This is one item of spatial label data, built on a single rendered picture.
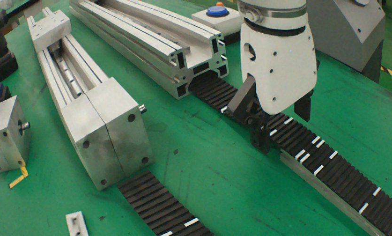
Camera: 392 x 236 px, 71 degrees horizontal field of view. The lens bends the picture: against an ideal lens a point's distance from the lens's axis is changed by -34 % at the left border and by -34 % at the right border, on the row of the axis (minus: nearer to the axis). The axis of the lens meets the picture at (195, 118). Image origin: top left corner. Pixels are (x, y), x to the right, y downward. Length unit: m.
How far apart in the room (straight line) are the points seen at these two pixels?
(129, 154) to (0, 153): 0.28
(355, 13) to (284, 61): 0.37
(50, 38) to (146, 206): 0.50
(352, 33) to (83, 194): 0.55
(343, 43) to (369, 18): 0.13
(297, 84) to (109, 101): 0.23
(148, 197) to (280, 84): 0.19
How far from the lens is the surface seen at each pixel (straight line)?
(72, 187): 0.53
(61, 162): 0.58
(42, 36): 0.80
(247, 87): 0.41
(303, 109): 0.50
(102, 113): 0.47
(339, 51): 0.71
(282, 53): 0.39
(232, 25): 0.73
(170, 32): 0.71
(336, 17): 0.68
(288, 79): 0.41
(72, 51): 0.71
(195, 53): 0.63
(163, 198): 0.43
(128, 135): 0.47
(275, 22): 0.36
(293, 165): 0.48
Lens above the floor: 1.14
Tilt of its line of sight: 39 degrees down
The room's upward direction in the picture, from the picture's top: 10 degrees counter-clockwise
